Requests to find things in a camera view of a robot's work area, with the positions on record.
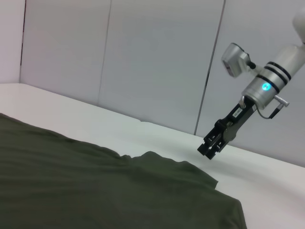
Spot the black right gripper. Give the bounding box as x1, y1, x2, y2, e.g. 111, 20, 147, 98
196, 97, 257, 160

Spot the dark green t-shirt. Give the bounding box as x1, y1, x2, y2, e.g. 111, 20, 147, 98
0, 112, 248, 229

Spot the right gripper cable with plug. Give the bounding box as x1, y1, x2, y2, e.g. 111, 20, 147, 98
256, 94, 290, 119

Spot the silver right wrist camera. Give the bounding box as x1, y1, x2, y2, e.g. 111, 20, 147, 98
221, 42, 257, 78

